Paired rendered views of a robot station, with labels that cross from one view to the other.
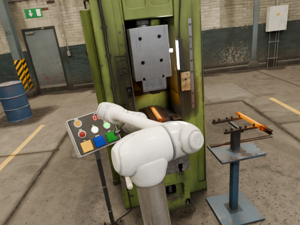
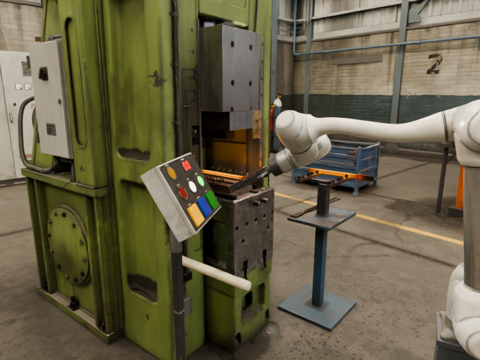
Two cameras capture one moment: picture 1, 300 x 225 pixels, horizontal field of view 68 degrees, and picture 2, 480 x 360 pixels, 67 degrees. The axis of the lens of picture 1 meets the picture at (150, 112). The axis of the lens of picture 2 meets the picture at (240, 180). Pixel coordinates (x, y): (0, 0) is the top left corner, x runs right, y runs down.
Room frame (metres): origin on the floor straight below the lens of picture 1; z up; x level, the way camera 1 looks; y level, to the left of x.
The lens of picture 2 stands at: (0.38, 1.22, 1.45)
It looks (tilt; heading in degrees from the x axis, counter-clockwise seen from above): 13 degrees down; 318
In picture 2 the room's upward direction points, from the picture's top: straight up
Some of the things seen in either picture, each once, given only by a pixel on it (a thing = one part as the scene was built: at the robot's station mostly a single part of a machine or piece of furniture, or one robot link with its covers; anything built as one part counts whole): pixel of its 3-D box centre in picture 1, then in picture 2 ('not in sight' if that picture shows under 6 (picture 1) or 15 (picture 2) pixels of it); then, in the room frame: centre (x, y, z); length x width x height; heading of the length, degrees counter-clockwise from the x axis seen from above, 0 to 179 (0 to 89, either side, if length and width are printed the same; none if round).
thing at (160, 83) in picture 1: (149, 79); (211, 118); (2.00, -0.03, 1.32); 0.42 x 0.20 x 0.10; 10
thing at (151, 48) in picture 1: (150, 51); (216, 73); (2.01, -0.07, 1.56); 0.42 x 0.39 x 0.40; 10
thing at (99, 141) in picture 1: (99, 141); (203, 207); (1.51, 0.40, 1.01); 0.07 x 0.05 x 0.07; 125
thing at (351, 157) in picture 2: not in sight; (334, 163); (3.70, -3.86, 0.36); 1.20 x 0.80 x 0.72; 6
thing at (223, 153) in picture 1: (235, 150); (322, 216); (1.71, -0.71, 0.67); 0.40 x 0.30 x 0.02; 98
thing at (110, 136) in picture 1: (111, 136); (211, 200); (1.57, 0.32, 1.01); 0.07 x 0.05 x 0.07; 125
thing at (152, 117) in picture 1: (153, 116); (212, 181); (2.00, -0.03, 0.96); 0.42 x 0.20 x 0.09; 10
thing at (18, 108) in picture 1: (14, 101); not in sight; (5.36, 3.25, 0.44); 0.59 x 0.59 x 0.88
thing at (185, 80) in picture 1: (185, 81); (256, 124); (1.98, -0.35, 1.27); 0.09 x 0.02 x 0.17; 100
